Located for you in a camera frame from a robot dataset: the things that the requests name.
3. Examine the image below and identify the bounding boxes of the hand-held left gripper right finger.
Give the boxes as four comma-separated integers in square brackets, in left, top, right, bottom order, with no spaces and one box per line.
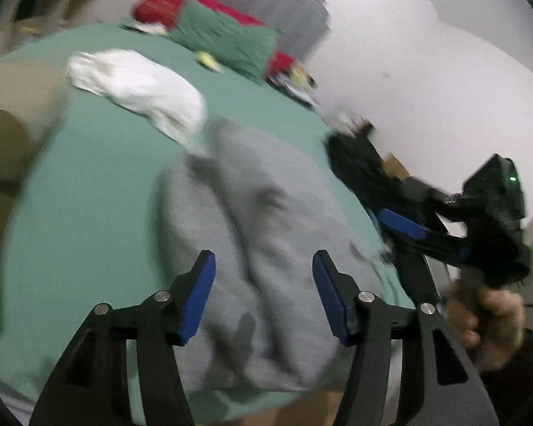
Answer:
[312,249,500,426]

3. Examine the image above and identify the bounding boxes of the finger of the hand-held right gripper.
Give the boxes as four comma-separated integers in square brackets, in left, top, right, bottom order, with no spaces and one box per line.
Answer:
[395,235,440,307]
[377,208,472,267]

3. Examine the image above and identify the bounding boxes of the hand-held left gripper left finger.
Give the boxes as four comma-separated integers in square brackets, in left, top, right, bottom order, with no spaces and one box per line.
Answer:
[29,250,217,426]

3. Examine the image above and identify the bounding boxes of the grey sweatshirt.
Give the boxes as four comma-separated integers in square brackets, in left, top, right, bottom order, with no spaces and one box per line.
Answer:
[157,118,409,393]

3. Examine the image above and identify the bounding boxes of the person's right forearm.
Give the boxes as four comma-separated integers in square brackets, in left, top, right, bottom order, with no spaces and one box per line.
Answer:
[471,328,533,426]

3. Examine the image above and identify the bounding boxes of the black clothes pile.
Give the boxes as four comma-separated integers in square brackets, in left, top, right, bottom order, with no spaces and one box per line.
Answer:
[326,131,422,231]

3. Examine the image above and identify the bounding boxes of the person's right hand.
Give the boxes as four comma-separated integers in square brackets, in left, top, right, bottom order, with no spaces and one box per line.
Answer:
[444,279,527,371]

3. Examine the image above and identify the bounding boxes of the cardboard box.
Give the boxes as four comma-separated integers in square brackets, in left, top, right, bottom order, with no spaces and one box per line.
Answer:
[382,153,411,178]

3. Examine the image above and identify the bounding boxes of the bed with green sheet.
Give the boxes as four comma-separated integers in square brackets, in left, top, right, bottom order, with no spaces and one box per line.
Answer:
[0,22,416,424]

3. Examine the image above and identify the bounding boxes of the white cloth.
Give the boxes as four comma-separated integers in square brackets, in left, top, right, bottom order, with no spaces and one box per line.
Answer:
[66,50,207,156]

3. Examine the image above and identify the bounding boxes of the yellow-green small cloth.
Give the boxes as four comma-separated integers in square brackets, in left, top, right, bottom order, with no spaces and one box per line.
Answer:
[195,51,223,72]

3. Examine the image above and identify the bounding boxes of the olive and beige garment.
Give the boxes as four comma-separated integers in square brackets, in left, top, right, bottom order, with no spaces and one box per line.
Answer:
[0,60,69,333]

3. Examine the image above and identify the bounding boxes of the grey padded headboard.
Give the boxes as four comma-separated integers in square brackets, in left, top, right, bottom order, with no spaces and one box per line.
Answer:
[173,0,329,60]

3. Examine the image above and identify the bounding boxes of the green pillow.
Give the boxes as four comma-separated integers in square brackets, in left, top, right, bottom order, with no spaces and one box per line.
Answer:
[171,0,281,83]

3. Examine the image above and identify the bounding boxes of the white paper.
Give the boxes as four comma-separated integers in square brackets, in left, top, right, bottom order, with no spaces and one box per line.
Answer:
[131,22,167,35]

